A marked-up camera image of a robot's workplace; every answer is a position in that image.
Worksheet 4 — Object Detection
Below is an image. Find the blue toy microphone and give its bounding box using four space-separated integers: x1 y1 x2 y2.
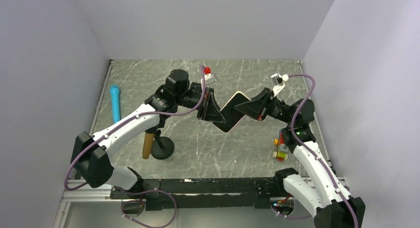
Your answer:
109 84 120 123

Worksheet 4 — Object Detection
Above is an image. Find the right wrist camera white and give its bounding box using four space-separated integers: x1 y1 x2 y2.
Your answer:
271 73 289 97

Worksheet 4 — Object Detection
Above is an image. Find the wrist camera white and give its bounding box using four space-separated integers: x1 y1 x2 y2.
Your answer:
271 73 289 97
201 65 217 84

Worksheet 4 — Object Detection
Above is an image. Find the purple cable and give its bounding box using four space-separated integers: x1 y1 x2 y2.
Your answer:
64 65 208 192
288 73 360 228

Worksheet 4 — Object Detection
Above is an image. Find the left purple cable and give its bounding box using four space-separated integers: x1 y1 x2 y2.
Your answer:
64 65 208 192

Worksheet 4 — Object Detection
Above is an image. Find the gold microphone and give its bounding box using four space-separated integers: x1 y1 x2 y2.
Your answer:
142 132 155 160

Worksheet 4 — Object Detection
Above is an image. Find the black microphone stand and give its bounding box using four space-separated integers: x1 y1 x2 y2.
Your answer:
151 130 174 160

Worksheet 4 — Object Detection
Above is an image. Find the black smartphone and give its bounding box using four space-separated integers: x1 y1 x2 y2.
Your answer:
220 97 247 132

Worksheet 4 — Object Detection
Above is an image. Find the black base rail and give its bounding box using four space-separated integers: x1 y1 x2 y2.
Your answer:
110 177 288 211

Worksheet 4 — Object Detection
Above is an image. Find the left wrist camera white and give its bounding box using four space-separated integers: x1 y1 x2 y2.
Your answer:
201 65 217 84

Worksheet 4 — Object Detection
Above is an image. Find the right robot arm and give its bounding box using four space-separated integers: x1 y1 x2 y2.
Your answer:
234 88 366 228

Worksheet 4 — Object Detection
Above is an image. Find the beige phone case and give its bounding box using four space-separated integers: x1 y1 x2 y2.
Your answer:
219 91 252 133

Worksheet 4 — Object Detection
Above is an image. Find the colourful toy brick assembly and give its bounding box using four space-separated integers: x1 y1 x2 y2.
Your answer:
272 131 289 162

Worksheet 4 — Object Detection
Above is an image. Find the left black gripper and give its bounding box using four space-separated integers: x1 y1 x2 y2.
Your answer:
176 88 227 124

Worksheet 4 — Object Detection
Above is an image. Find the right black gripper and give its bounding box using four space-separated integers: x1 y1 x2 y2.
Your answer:
234 87 295 125

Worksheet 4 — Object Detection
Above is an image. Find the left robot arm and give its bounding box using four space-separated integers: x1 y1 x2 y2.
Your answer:
70 66 226 198

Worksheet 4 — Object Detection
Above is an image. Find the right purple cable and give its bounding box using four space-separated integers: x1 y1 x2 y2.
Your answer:
288 73 360 228

